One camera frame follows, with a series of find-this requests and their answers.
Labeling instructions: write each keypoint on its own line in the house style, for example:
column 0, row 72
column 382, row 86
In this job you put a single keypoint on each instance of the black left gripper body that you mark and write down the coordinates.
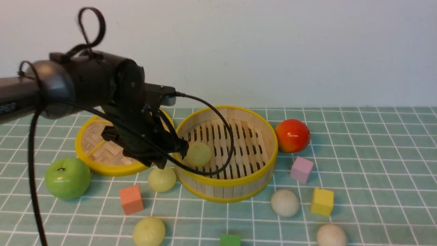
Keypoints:
column 152, row 126

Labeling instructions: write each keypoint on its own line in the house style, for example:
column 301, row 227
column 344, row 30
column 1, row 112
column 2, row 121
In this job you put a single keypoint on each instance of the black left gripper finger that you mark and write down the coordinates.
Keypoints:
column 175, row 145
column 149, row 159

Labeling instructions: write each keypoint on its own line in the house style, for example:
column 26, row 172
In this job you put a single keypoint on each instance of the yellow bun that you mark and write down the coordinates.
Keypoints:
column 149, row 231
column 198, row 155
column 162, row 180

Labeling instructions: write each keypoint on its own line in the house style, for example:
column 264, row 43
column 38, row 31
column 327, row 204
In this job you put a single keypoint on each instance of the white bun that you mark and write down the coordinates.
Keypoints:
column 285, row 203
column 331, row 235

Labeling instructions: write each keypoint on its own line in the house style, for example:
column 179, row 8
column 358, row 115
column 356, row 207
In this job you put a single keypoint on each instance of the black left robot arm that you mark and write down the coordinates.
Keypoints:
column 115, row 84

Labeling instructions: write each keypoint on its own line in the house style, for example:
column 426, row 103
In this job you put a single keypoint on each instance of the yellow-rimmed bamboo steamer lid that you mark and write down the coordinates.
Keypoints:
column 103, row 157

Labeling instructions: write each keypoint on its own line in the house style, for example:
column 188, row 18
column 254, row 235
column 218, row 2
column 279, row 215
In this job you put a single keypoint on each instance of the bamboo steamer tray yellow rim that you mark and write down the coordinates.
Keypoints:
column 252, row 165

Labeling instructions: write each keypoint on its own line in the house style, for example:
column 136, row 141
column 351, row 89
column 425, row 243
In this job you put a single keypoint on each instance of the orange cube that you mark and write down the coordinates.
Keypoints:
column 131, row 199

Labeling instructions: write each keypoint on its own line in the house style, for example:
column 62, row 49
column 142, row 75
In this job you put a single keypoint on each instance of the green apple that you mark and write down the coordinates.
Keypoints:
column 67, row 178

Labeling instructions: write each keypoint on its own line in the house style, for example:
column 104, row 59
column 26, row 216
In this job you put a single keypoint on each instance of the green cube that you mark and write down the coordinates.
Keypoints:
column 230, row 240

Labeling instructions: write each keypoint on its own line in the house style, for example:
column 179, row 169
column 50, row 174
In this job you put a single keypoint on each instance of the red orange tomato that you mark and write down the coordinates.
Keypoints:
column 293, row 136

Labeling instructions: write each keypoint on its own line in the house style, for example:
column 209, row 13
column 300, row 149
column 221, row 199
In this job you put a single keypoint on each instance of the pink cube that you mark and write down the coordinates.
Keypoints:
column 301, row 169

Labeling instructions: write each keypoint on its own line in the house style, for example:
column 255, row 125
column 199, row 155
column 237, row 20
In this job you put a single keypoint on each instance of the yellow cube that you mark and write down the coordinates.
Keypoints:
column 322, row 202

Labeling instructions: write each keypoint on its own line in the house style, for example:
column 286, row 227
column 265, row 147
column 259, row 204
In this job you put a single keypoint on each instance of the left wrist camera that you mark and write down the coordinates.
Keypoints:
column 159, row 95

